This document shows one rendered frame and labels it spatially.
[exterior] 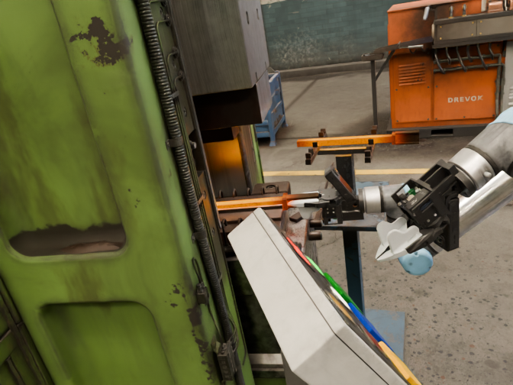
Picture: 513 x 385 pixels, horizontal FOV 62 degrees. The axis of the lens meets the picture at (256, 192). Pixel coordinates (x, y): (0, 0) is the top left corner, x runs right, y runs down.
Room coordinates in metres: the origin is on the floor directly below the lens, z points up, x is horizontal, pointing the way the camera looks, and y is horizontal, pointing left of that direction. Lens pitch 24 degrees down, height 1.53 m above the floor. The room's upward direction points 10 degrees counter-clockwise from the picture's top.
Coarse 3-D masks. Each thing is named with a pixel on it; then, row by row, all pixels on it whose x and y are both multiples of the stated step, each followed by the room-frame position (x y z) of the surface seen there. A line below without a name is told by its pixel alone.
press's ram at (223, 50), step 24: (192, 0) 0.96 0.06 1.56; (216, 0) 0.95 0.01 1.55; (240, 0) 0.97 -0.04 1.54; (192, 24) 0.97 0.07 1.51; (216, 24) 0.95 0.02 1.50; (240, 24) 0.94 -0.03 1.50; (192, 48) 0.97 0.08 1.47; (216, 48) 0.96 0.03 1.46; (240, 48) 0.95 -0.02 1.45; (264, 48) 1.19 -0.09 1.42; (192, 72) 0.97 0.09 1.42; (216, 72) 0.96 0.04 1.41; (240, 72) 0.95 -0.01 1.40
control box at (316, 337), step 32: (256, 224) 0.64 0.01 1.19; (256, 256) 0.57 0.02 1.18; (288, 256) 0.52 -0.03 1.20; (256, 288) 0.50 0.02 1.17; (288, 288) 0.46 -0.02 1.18; (320, 288) 0.44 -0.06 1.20; (288, 320) 0.41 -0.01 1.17; (320, 320) 0.39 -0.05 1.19; (288, 352) 0.37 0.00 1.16; (320, 352) 0.35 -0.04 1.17; (352, 352) 0.36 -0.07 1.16; (320, 384) 0.35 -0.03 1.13; (352, 384) 0.36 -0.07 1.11; (384, 384) 0.37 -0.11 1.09
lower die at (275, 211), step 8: (216, 200) 1.22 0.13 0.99; (224, 200) 1.21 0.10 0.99; (232, 200) 1.20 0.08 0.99; (232, 208) 1.13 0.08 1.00; (240, 208) 1.12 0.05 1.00; (248, 208) 1.11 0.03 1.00; (256, 208) 1.10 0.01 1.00; (264, 208) 1.10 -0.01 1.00; (272, 208) 1.09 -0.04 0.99; (280, 208) 1.09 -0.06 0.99; (224, 216) 1.10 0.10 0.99; (232, 216) 1.09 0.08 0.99; (240, 216) 1.08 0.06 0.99; (272, 216) 1.05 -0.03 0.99; (280, 216) 1.04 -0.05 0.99; (288, 216) 1.16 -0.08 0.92; (224, 224) 1.07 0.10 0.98; (232, 224) 1.07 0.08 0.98; (280, 224) 1.02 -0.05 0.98
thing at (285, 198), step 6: (312, 192) 1.11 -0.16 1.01; (264, 198) 1.14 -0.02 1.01; (270, 198) 1.13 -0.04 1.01; (276, 198) 1.12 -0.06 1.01; (282, 198) 1.10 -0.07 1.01; (288, 198) 1.10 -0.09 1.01; (294, 198) 1.09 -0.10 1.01; (300, 198) 1.09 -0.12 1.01; (306, 198) 1.08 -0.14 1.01; (312, 198) 1.08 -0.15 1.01; (318, 198) 1.09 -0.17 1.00; (222, 204) 1.15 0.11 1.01; (228, 204) 1.14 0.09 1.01; (234, 204) 1.13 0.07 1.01; (240, 204) 1.13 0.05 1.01; (246, 204) 1.12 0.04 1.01; (252, 204) 1.12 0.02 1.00; (258, 204) 1.12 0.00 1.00; (264, 204) 1.11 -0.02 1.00; (270, 204) 1.11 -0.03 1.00; (276, 204) 1.10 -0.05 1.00; (282, 204) 1.09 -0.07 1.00
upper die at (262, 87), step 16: (192, 96) 1.03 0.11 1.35; (208, 96) 1.02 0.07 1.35; (224, 96) 1.01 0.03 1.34; (240, 96) 1.00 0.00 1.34; (256, 96) 0.99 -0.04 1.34; (208, 112) 1.02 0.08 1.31; (224, 112) 1.01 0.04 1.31; (240, 112) 1.00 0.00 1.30; (256, 112) 0.99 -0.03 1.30; (208, 128) 1.02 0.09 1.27
